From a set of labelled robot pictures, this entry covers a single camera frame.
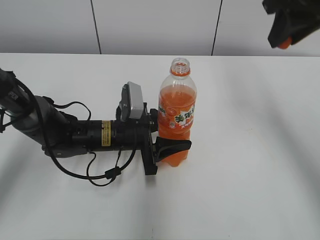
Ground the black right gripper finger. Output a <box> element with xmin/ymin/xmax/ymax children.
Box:
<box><xmin>267</xmin><ymin>10</ymin><xmax>290</xmax><ymax>48</ymax></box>
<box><xmin>289</xmin><ymin>21</ymin><xmax>320</xmax><ymax>45</ymax></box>

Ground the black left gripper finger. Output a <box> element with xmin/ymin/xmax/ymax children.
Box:
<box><xmin>152</xmin><ymin>136</ymin><xmax>192</xmax><ymax>163</ymax></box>
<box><xmin>149</xmin><ymin>108</ymin><xmax>159</xmax><ymax>132</ymax></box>

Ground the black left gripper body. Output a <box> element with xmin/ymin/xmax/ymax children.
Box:
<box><xmin>111</xmin><ymin>103</ymin><xmax>158</xmax><ymax>175</ymax></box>

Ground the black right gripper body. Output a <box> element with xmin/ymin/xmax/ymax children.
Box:
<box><xmin>262</xmin><ymin>0</ymin><xmax>320</xmax><ymax>25</ymax></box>

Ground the orange bottle cap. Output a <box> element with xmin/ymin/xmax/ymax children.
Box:
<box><xmin>278</xmin><ymin>37</ymin><xmax>292</xmax><ymax>50</ymax></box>

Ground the orange Mirinda soda bottle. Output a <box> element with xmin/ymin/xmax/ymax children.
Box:
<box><xmin>157</xmin><ymin>57</ymin><xmax>198</xmax><ymax>167</ymax></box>

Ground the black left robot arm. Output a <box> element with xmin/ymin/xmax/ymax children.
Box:
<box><xmin>0</xmin><ymin>70</ymin><xmax>192</xmax><ymax>175</ymax></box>

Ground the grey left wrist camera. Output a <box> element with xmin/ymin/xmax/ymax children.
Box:
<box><xmin>119</xmin><ymin>81</ymin><xmax>144</xmax><ymax>122</ymax></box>

